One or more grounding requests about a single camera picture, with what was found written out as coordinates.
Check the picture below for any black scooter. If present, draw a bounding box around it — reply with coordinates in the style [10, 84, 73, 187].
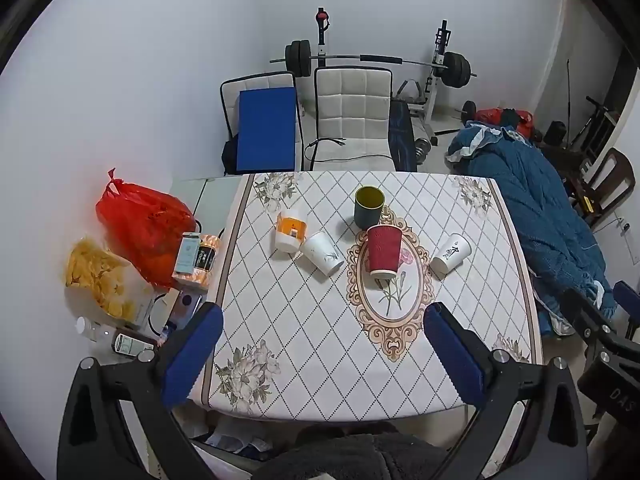
[569, 95, 609, 154]

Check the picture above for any blue board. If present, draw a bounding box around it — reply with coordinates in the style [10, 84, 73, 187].
[235, 87, 297, 174]

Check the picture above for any small green label box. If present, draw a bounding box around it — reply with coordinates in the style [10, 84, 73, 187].
[113, 332, 157, 357]

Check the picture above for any dark blue weight bench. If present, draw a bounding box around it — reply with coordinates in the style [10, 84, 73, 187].
[388, 100, 419, 172]

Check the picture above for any black cable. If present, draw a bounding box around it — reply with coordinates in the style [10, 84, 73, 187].
[306, 135, 352, 155]

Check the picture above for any red paper cup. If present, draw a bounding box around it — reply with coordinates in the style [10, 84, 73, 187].
[366, 224, 403, 279]

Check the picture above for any white cup with black brushstroke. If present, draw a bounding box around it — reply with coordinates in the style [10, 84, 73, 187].
[429, 233, 473, 275]

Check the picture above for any brown wooden chair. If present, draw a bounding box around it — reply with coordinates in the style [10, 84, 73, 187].
[581, 148, 637, 232]

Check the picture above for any clear plastic bottle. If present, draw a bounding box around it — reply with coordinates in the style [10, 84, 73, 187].
[74, 315, 117, 347]

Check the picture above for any orange and black can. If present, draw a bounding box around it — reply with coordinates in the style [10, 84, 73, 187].
[192, 233, 222, 289]

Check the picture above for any person's dark fleece clothing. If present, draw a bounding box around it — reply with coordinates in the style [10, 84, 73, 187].
[250, 421, 453, 480]

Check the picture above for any orange and white cup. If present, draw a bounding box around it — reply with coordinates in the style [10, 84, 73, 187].
[273, 208, 308, 252]

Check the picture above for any floral diamond pattern tablecloth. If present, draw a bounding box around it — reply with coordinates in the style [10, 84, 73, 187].
[202, 170, 546, 422]

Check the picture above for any dark green cup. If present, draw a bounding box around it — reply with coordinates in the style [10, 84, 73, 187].
[354, 186, 385, 229]

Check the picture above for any white cup with plant print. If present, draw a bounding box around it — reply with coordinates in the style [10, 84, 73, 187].
[300, 231, 346, 275]

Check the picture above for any metal dumbbell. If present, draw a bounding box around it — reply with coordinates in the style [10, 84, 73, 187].
[414, 136, 442, 167]

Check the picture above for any red plastic bag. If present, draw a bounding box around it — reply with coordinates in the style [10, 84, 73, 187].
[96, 168, 199, 289]

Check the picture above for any teal and white box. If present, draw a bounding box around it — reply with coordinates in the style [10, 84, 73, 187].
[172, 232, 201, 282]

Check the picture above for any white barbell rack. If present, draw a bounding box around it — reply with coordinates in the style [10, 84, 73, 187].
[314, 7, 452, 128]

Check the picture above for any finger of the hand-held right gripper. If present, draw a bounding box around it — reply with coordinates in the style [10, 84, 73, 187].
[612, 280, 640, 342]
[560, 287, 619, 356]

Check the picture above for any clear bag of yellow chips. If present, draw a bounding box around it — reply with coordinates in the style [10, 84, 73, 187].
[65, 236, 157, 329]

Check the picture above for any black bag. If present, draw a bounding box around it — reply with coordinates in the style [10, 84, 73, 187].
[222, 134, 240, 174]

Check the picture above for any barbell with black plates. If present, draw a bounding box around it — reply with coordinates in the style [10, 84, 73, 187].
[269, 39, 477, 89]

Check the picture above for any black round weight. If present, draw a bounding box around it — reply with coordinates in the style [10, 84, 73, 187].
[543, 120, 568, 147]

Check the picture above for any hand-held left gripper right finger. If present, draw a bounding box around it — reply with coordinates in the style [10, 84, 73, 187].
[423, 302, 590, 480]

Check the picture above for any white padded chair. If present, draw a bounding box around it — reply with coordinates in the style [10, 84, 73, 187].
[306, 66, 397, 172]
[220, 72, 304, 177]

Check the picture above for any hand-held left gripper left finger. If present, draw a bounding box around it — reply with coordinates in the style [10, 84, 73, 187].
[56, 302, 224, 480]

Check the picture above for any blue quilt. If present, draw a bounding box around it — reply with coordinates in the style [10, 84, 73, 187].
[446, 122, 619, 337]

